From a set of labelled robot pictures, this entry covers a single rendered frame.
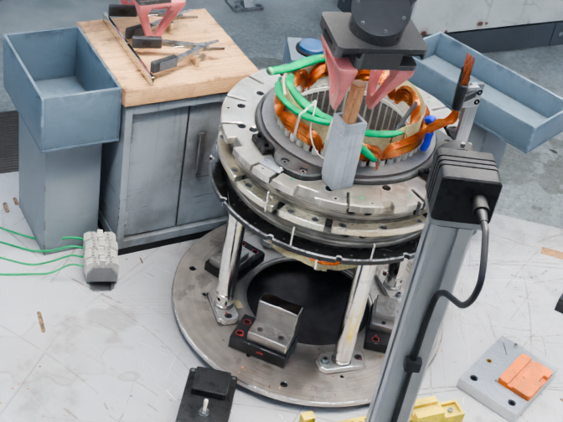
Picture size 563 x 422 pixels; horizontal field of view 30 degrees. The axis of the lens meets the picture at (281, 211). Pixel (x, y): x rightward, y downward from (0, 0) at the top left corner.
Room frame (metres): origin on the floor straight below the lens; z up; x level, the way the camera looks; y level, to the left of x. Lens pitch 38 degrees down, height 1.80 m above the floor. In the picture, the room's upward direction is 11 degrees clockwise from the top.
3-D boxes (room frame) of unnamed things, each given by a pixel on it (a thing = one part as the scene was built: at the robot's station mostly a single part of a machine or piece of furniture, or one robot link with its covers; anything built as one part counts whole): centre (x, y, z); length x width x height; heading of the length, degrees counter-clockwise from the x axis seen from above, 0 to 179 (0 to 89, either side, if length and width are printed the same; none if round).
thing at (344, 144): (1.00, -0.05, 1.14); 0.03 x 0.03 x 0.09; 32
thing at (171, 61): (1.20, 0.19, 1.09); 0.04 x 0.01 x 0.02; 140
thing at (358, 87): (1.00, -0.06, 1.20); 0.02 x 0.02 x 0.06
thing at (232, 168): (1.07, 0.07, 1.06); 0.09 x 0.04 x 0.01; 32
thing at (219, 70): (1.28, 0.20, 1.05); 0.20 x 0.19 x 0.02; 125
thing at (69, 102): (1.19, 0.33, 0.92); 0.17 x 0.11 x 0.28; 35
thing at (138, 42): (1.25, 0.22, 1.09); 0.04 x 0.01 x 0.02; 110
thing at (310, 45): (1.41, 0.00, 1.04); 0.04 x 0.04 x 0.01
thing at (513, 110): (1.37, -0.26, 0.92); 0.25 x 0.11 x 0.28; 53
